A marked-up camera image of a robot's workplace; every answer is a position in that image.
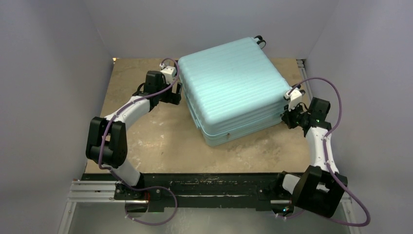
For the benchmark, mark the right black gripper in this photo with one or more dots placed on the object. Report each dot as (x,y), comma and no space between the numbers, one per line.
(288,115)

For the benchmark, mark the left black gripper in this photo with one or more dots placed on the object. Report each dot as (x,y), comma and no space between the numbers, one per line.
(173,98)

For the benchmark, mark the light blue suitcase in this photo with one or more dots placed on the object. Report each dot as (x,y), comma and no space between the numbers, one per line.
(232,90)

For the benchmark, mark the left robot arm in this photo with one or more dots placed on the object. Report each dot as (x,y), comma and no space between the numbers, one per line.
(107,142)

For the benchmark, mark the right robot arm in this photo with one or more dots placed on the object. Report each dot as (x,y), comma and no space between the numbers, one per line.
(317,190)

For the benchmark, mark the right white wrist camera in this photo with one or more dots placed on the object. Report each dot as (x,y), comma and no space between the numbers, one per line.
(293,98)

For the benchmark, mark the black metal base rail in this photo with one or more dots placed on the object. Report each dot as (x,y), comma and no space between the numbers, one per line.
(276,192)

